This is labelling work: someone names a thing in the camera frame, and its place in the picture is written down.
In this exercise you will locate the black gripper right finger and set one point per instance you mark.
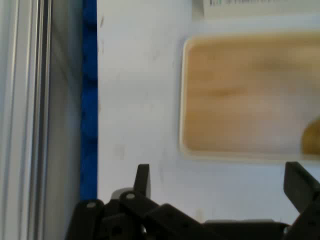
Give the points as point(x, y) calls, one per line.
point(305, 190)

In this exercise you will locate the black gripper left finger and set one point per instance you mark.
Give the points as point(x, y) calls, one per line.
point(140, 215)

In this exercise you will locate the clear water bottle green label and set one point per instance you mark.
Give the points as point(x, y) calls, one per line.
point(312, 137)

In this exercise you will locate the wooden tray with cream rim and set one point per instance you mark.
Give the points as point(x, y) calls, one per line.
point(237, 100)

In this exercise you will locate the blue foam block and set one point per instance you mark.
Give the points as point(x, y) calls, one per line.
point(89, 100)

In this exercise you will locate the white and blue cardboard box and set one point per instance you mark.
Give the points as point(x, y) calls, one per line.
point(250, 7)

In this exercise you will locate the aluminium rail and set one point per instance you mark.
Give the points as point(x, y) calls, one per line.
point(30, 112)

